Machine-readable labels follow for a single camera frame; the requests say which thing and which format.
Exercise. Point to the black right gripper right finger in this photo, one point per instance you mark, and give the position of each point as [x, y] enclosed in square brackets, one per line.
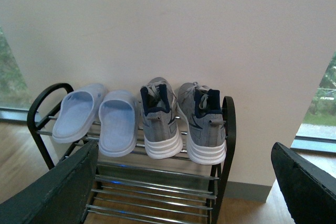
[309, 192]

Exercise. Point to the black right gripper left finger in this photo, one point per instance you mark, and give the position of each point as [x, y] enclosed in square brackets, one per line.
[59, 196]

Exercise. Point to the light blue slipper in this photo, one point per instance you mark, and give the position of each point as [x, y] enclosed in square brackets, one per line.
[78, 111]
[119, 115]

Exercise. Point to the grey sneaker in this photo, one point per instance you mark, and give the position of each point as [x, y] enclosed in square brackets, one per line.
[199, 106]
[162, 138]

